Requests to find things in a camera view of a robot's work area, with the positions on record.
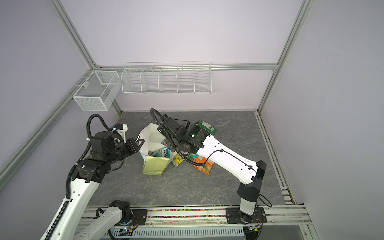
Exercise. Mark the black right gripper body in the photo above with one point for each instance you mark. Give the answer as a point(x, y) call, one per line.
point(185, 129)

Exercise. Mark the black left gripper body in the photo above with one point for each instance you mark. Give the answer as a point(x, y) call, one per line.
point(126, 150)

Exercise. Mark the white and green paper bag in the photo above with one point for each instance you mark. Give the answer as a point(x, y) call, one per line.
point(154, 140)

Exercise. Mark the pink-teal Fox's candy packet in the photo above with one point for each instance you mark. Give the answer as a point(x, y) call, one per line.
point(161, 153)

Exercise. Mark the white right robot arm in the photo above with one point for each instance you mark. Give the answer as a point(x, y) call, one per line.
point(198, 139)

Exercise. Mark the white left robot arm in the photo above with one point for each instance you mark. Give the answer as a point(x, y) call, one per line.
point(106, 146)

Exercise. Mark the yellow-green Fox's candy packet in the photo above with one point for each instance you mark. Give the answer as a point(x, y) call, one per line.
point(177, 160)

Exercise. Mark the green Fox's candy packet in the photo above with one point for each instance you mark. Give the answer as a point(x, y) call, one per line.
point(207, 127)

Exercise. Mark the orange Fox's candy packet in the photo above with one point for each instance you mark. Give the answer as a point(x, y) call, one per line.
point(206, 168)

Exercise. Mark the small white mesh basket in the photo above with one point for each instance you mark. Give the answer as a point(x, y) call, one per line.
point(98, 91)

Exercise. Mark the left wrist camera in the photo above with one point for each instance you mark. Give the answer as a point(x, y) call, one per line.
point(122, 130)

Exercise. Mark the long white wire shelf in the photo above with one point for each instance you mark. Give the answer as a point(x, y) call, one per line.
point(167, 78)

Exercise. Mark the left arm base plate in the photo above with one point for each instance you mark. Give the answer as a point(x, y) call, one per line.
point(136, 216)

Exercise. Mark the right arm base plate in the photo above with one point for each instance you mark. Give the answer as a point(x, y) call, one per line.
point(235, 216)

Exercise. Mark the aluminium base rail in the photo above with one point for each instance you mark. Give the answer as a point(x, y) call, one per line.
point(215, 216)

